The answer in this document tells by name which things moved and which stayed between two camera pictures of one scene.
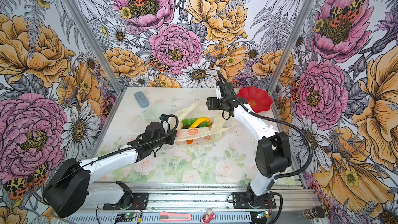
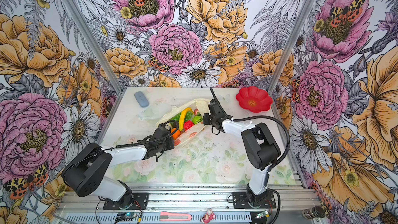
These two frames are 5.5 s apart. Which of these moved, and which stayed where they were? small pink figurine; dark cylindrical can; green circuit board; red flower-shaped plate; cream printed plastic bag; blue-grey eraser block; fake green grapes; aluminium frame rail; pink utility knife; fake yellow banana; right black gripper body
Moved: right black gripper body; fake yellow banana; cream printed plastic bag; fake green grapes
Stayed: small pink figurine; dark cylindrical can; green circuit board; aluminium frame rail; red flower-shaped plate; pink utility knife; blue-grey eraser block
